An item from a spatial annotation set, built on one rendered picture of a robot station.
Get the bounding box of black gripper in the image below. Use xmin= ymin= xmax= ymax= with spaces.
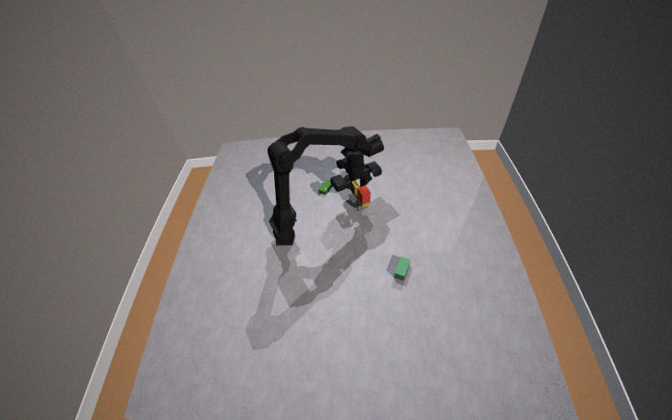
xmin=330 ymin=161 xmax=381 ymax=194

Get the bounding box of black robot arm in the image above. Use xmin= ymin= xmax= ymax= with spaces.
xmin=268 ymin=127 xmax=384 ymax=246

